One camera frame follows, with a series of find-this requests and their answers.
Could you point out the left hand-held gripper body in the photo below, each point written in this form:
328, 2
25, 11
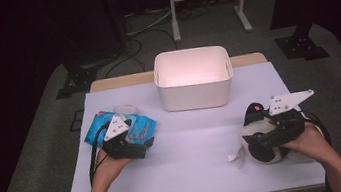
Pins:
117, 127

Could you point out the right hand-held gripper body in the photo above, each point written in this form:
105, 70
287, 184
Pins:
292, 126

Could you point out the blue wet wipes packet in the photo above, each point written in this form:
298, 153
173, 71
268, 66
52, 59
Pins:
142, 126

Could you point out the panda plush toy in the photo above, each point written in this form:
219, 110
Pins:
257, 126

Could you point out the white plastic storage box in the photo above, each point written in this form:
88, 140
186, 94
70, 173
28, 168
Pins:
192, 72

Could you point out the person's right hand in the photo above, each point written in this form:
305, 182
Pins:
313, 141

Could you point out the person's left hand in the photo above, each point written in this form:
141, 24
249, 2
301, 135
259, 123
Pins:
108, 168

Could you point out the white table sheet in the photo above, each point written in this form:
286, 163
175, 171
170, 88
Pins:
186, 174

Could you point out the black stand base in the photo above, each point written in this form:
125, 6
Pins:
301, 47
78, 80

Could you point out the black floor bracket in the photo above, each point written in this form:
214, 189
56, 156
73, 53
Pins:
73, 123

